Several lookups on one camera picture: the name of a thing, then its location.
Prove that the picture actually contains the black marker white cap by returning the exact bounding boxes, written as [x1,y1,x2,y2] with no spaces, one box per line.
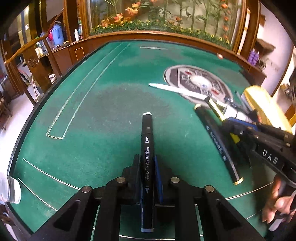
[140,112,155,233]

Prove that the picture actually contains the white cylindrical bottle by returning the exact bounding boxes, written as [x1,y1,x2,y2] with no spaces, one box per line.
[222,105,252,123]

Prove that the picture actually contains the white pen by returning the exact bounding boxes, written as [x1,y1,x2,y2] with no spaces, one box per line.
[149,83,208,100]

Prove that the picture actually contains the black marker yellow cap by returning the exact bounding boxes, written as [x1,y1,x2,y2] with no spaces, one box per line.
[205,97,240,144]

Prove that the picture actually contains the person's right hand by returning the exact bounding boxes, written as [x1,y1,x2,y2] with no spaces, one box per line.
[261,174,295,223]

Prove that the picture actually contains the yellow-edged white tray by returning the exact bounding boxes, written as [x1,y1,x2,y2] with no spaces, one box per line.
[243,85,292,133]

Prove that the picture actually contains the black gel pen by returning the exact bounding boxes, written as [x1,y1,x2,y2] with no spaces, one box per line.
[216,96,249,114]

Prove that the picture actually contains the black pen on table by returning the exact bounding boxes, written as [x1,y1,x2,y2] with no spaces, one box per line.
[194,104,244,185]

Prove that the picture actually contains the purple bottles on shelf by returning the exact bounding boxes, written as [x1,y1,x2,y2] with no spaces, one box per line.
[247,49,259,66]

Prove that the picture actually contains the round mahjong table control panel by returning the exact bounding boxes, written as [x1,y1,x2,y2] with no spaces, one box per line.
[164,65,233,102]

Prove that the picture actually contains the artificial flower planter display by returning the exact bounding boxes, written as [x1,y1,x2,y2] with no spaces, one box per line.
[86,0,243,49]

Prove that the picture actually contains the blue water jug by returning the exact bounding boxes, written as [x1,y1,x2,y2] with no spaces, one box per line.
[51,23,64,46]

